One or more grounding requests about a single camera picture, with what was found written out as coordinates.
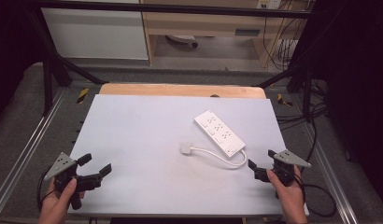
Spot black curtain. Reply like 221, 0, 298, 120
0, 0, 46, 125
307, 0, 383, 206

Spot person's right hand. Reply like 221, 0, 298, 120
266, 165, 307, 224

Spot light wooden desk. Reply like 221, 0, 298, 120
139, 0, 310, 68

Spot white cabinet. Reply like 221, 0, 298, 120
40, 7, 149, 61

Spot white wall socket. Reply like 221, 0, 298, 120
256, 0, 282, 10

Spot white table board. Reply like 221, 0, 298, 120
67, 94, 309, 217

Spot black metal frame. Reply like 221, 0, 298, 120
25, 0, 315, 124

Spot hanging black cables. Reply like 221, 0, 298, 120
262, 8, 307, 72

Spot aluminium rail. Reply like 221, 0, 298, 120
303, 122, 360, 224
0, 88, 68, 213

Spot white power strip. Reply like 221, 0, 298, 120
193, 108, 247, 160

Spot person's left hand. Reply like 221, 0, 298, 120
38, 177, 86, 224

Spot office chair base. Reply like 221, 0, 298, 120
165, 34, 200, 49

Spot black floor cables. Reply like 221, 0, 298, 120
276, 78, 329, 163

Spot yellow black tape marker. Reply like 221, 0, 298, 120
76, 87, 90, 105
277, 92, 294, 107

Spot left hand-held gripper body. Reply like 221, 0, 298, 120
44, 151, 104, 211

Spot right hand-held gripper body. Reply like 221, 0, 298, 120
254, 149, 312, 188

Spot wooden table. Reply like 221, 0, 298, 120
98, 82, 268, 100

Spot white plug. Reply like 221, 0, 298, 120
179, 142, 193, 155

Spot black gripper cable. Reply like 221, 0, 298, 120
36, 166, 58, 213
292, 173, 337, 218

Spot white power strip cable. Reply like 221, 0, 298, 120
190, 147, 248, 169

